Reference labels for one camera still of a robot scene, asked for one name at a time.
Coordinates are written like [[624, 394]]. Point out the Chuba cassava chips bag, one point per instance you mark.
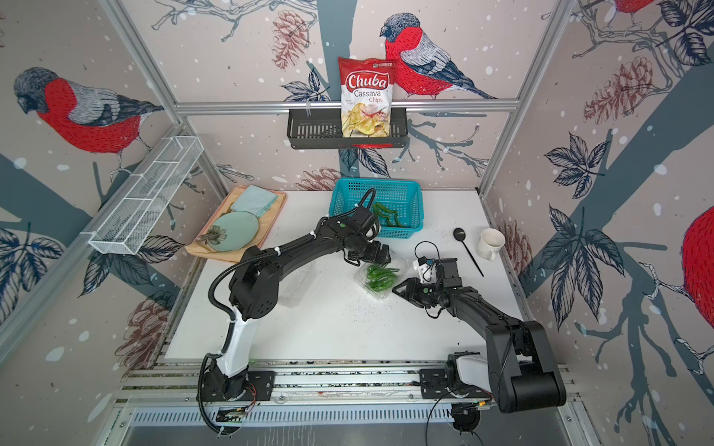
[[366, 90]]

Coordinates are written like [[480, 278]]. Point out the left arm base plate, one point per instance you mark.
[[246, 386]]

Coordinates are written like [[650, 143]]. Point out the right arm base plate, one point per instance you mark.
[[434, 384]]

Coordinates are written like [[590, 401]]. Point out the teal plastic mesh basket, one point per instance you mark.
[[404, 196]]

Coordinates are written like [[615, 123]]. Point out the green peppers pile container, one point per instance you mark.
[[380, 278]]

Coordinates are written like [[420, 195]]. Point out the white ceramic cup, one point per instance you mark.
[[490, 243]]

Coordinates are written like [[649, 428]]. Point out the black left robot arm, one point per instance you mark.
[[248, 290]]

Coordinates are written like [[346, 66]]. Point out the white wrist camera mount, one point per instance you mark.
[[424, 269]]

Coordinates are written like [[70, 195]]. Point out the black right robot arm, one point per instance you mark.
[[518, 369]]

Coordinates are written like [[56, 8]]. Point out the white wire wall basket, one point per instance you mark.
[[131, 221]]

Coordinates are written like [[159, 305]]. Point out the green ceramic plate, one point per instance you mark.
[[230, 232]]

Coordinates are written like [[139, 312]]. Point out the light green folded cloth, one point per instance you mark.
[[255, 201]]

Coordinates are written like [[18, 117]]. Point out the wooden tray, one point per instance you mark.
[[266, 223]]

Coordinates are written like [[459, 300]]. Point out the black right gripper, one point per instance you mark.
[[411, 290]]

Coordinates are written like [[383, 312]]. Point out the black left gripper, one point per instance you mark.
[[375, 256]]

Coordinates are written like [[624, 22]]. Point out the black metal spoon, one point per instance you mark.
[[460, 235]]

